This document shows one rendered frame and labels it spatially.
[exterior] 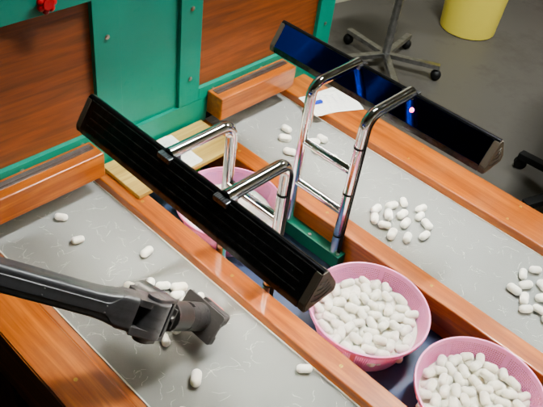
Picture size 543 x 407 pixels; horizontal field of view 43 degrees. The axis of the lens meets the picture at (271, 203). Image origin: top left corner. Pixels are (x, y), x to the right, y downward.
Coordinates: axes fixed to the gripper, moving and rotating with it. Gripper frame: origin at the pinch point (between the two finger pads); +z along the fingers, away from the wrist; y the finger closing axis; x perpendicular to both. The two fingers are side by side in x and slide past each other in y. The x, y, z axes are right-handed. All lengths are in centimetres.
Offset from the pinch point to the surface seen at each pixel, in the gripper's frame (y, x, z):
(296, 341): -14.6, -4.7, 4.9
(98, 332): 14.8, 14.6, -14.3
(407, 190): 0, -42, 53
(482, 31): 94, -148, 281
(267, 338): -9.2, -1.3, 4.7
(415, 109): -4, -58, 18
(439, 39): 110, -130, 269
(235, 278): 5.8, -6.4, 6.7
